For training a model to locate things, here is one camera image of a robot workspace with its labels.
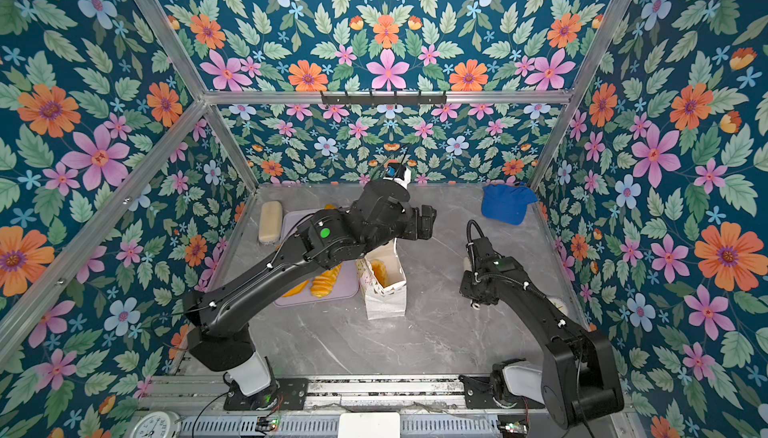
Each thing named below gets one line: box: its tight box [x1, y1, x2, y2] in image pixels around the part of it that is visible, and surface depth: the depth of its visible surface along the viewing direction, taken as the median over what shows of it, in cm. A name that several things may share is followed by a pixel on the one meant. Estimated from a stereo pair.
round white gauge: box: [132, 411, 172, 438], surface depth 68 cm
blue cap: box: [481, 184, 539, 225], surface depth 113 cm
